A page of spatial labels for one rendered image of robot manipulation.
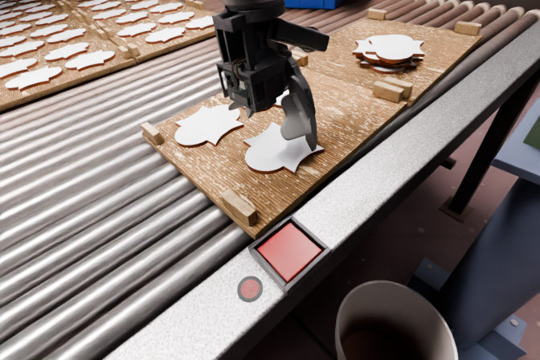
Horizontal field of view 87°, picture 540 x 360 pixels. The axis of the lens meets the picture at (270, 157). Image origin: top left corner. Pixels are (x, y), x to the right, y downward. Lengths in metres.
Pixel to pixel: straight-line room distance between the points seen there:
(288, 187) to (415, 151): 0.24
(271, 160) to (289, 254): 0.16
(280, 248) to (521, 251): 0.61
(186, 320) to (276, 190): 0.20
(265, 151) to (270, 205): 0.11
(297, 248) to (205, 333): 0.14
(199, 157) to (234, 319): 0.27
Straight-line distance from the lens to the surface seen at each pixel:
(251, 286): 0.38
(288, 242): 0.39
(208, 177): 0.48
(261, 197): 0.43
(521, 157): 0.69
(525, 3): 1.34
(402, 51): 0.75
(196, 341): 0.38
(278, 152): 0.48
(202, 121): 0.59
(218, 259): 0.41
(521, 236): 0.84
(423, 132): 0.60
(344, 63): 0.78
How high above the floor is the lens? 1.26
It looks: 42 degrees down
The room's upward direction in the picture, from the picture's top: 7 degrees counter-clockwise
